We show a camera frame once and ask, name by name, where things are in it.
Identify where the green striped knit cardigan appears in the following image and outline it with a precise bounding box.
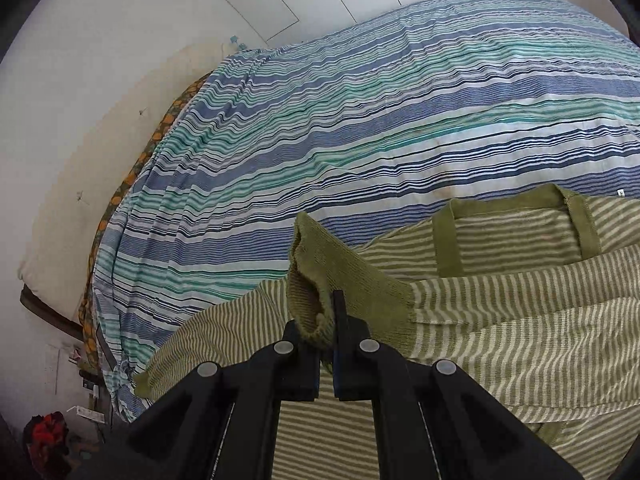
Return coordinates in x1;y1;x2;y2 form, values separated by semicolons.
134;184;639;479

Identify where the white power strip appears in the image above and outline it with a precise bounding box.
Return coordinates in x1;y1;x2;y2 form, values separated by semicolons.
67;405;105;425

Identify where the red bag on floor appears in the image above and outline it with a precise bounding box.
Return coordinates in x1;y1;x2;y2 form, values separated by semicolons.
22;412;72;479

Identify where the orange floral mattress cover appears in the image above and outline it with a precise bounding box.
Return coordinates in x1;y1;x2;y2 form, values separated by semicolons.
78;73;210;377

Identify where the blue striped bed sheet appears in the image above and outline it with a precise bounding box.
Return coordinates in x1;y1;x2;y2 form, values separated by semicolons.
90;0;639;422

